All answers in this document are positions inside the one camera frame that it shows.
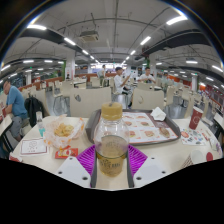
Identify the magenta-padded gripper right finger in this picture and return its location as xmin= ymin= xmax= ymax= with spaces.
xmin=127 ymin=144 xmax=169 ymax=189

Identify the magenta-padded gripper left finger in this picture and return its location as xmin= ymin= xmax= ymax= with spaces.
xmin=54 ymin=144 xmax=98 ymax=189

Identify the clear bottle with yellow cap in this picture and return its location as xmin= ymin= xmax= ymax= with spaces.
xmin=93 ymin=101 xmax=131 ymax=179

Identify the red snack wrapper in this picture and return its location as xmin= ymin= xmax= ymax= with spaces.
xmin=54 ymin=146 xmax=79 ymax=160

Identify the brown food tray, paper liner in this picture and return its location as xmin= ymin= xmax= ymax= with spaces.
xmin=85 ymin=108 xmax=182 ymax=147

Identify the clear plastic bag with snack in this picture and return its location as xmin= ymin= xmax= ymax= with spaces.
xmin=43 ymin=114 xmax=86 ymax=149

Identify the white paper napkin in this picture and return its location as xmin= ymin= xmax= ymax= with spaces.
xmin=149 ymin=106 xmax=167 ymax=122

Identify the white paper card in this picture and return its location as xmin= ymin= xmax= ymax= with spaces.
xmin=19 ymin=137 xmax=49 ymax=157

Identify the small clear plastic bottle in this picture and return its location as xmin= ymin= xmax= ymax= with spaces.
xmin=35 ymin=110 xmax=46 ymax=138

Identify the colourful printed sticker sheet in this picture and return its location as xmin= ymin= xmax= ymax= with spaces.
xmin=179 ymin=127 xmax=208 ymax=147

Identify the beige chair with round hole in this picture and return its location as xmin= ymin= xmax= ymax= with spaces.
xmin=130 ymin=88 xmax=165 ymax=111

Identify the small red card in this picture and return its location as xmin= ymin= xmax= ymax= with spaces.
xmin=8 ymin=153 xmax=24 ymax=164

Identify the red paper cup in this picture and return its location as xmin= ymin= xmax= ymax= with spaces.
xmin=188 ymin=105 xmax=204 ymax=131

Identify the black backpack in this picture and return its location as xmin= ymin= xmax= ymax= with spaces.
xmin=24 ymin=96 xmax=46 ymax=128

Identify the group of beige chairs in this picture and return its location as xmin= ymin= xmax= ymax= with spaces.
xmin=19 ymin=74 xmax=221 ymax=114

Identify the person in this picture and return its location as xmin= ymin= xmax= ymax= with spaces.
xmin=113 ymin=66 xmax=132 ymax=101
xmin=138 ymin=66 xmax=157 ymax=84
xmin=97 ymin=64 xmax=107 ymax=81
xmin=1 ymin=79 xmax=29 ymax=141

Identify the neighbouring beige table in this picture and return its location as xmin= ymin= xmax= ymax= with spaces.
xmin=0 ymin=114 xmax=14 ymax=138

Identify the ceiling air conditioner unit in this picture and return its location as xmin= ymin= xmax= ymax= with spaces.
xmin=79 ymin=30 xmax=100 ymax=43

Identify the group of ceiling lights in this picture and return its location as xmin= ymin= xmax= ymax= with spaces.
xmin=0 ymin=14 xmax=224 ymax=73

